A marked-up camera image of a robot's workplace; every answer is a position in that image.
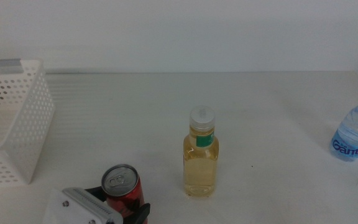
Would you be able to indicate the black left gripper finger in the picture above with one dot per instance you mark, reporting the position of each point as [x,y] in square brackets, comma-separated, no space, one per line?
[96,191]
[138,214]

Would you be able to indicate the red soda can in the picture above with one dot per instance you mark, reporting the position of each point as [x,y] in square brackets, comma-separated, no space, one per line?
[121,183]

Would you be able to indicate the yellow tea bottle white cap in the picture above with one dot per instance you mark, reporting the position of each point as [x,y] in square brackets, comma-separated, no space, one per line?
[200,168]

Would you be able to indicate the clear water bottle blue label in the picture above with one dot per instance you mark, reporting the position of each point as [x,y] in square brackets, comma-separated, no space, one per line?
[353,133]

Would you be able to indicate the white perforated plastic basket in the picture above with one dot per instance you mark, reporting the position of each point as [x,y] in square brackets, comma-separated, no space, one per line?
[26,133]

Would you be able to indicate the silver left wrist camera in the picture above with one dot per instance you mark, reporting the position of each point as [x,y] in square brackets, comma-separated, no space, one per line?
[95,205]

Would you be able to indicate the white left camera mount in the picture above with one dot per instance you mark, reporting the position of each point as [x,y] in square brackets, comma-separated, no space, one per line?
[64,211]

